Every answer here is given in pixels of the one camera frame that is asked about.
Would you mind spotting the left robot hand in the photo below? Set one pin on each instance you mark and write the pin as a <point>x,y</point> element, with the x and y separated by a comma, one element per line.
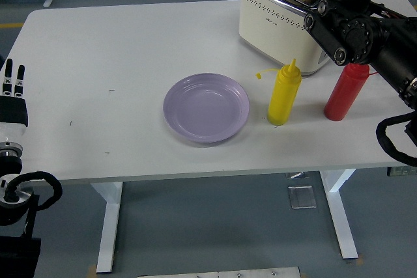
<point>13,115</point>

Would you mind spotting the cream and chrome toaster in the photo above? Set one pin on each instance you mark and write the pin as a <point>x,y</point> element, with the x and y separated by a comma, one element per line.
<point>270,30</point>

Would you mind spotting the purple plate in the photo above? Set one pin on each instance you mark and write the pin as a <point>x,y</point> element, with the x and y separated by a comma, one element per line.
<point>205,108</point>

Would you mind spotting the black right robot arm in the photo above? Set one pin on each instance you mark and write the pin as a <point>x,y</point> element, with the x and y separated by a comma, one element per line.
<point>358,34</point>

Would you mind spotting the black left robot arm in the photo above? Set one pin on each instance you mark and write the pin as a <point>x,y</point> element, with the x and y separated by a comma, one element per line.
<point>13,200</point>

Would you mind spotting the clear floor cover plate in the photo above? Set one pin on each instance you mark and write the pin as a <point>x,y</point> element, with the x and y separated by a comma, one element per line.
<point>302,196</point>

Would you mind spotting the yellow squeeze bottle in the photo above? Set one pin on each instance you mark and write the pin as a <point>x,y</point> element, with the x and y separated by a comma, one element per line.
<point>282,95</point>

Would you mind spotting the red squeeze bottle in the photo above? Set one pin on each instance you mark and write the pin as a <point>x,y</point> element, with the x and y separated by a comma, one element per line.
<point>343,95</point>

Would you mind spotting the white table leg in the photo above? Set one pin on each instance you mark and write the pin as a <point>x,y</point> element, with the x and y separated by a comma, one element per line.
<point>110,226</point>
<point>345,219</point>

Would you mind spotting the table control box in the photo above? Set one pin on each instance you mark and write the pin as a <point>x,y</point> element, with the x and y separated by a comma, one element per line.
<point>402,171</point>

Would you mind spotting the grey metal base plate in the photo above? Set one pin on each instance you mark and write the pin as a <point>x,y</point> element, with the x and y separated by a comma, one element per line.
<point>218,273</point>

